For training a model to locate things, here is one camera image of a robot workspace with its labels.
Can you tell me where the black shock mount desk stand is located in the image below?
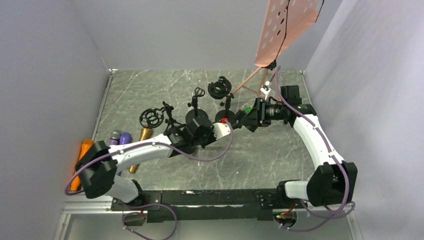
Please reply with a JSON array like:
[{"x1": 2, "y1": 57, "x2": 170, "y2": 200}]
[{"x1": 207, "y1": 76, "x2": 236, "y2": 125}]

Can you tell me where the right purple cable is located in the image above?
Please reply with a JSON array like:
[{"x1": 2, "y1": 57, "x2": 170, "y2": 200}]
[{"x1": 271, "y1": 66, "x2": 356, "y2": 220}]

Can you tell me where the black round base mic stand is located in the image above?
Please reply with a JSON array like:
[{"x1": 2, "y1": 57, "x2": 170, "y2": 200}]
[{"x1": 185, "y1": 87, "x2": 209, "y2": 123}]

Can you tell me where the orange microphone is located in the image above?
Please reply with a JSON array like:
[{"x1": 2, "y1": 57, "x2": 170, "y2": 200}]
[{"x1": 69, "y1": 139, "x2": 94, "y2": 192}]

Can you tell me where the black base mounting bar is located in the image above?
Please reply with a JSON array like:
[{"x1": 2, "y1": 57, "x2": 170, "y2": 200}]
[{"x1": 110, "y1": 188, "x2": 299, "y2": 223}]

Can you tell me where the gold microphone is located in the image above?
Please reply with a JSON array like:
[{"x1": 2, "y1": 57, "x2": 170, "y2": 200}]
[{"x1": 128, "y1": 127, "x2": 153, "y2": 174}]

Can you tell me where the pink music stand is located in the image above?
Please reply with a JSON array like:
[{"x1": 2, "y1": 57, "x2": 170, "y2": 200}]
[{"x1": 232, "y1": 0, "x2": 325, "y2": 94}]

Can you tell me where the colourful toy block car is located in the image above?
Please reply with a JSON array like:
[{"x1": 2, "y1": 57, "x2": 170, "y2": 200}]
[{"x1": 240, "y1": 106, "x2": 253, "y2": 114}]

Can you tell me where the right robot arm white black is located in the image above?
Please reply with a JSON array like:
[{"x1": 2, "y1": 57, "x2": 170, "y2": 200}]
[{"x1": 235, "y1": 85, "x2": 358, "y2": 208}]

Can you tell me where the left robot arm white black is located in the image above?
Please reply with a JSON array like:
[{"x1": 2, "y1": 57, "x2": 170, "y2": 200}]
[{"x1": 75, "y1": 117, "x2": 232, "y2": 210}]

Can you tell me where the glitter purple silver microphone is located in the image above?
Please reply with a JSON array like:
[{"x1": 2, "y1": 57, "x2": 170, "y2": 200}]
[{"x1": 108, "y1": 129, "x2": 122, "y2": 146}]

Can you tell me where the black tripod mic stand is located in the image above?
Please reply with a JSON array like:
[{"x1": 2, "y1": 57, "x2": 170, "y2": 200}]
[{"x1": 139, "y1": 101, "x2": 187, "y2": 136}]

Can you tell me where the purple cable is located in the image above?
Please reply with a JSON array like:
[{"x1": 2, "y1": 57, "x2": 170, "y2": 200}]
[
  {"x1": 63, "y1": 121, "x2": 234, "y2": 196},
  {"x1": 271, "y1": 66, "x2": 356, "y2": 220}
]

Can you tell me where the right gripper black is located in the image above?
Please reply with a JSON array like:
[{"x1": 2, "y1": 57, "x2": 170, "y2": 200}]
[{"x1": 241, "y1": 97, "x2": 288, "y2": 127}]

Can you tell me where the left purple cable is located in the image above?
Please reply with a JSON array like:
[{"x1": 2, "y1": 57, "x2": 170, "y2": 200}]
[{"x1": 63, "y1": 121, "x2": 234, "y2": 196}]

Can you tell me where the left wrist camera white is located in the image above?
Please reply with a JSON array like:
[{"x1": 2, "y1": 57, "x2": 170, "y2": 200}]
[{"x1": 212, "y1": 122, "x2": 231, "y2": 140}]

